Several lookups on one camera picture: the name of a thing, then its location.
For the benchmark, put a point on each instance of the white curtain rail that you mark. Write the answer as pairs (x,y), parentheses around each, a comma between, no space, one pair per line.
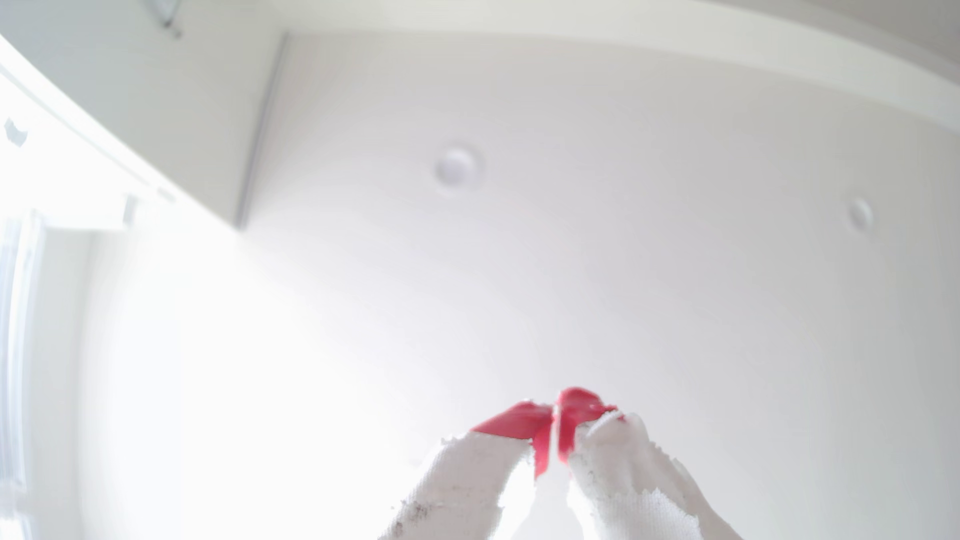
(67,172)

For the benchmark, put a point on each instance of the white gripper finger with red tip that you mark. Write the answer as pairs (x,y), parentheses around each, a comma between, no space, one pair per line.
(465,480)
(630,480)

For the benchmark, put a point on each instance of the white sheer curtain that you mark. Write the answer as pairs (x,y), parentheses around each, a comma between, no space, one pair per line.
(15,360)

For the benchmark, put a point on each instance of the grey ceiling fixture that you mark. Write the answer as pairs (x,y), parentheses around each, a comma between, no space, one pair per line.
(166,11)

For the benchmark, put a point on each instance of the small round ceiling light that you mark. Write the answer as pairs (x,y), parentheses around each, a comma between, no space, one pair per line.
(860,214)

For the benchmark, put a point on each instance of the round white ceiling light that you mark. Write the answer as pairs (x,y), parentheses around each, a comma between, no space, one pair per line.
(456,166)

